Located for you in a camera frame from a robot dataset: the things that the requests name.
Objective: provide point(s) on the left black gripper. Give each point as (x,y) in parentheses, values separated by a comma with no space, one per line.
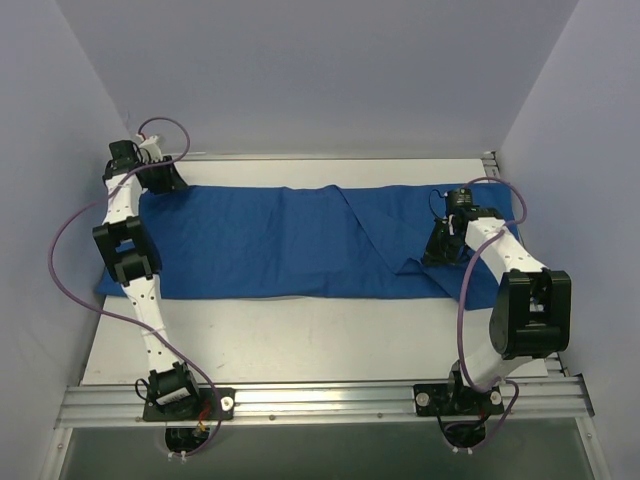
(161,176)

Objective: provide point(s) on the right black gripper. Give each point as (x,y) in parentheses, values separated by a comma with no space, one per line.
(441,242)

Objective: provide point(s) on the blue surgical drape cloth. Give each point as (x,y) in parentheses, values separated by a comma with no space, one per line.
(232,242)

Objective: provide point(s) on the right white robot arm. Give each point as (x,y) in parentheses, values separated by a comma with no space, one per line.
(532,312)

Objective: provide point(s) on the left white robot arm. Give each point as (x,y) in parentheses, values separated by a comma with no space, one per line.
(133,262)

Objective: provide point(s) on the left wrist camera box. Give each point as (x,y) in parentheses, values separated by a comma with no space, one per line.
(150,147)

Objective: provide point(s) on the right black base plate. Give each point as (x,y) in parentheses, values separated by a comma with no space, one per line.
(432,399)

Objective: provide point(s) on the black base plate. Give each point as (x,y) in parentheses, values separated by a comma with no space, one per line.
(432,399)
(204,407)

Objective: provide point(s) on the aluminium front rail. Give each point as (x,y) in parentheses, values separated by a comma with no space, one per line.
(554,397)

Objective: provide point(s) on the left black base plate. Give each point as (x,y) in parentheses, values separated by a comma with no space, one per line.
(204,407)

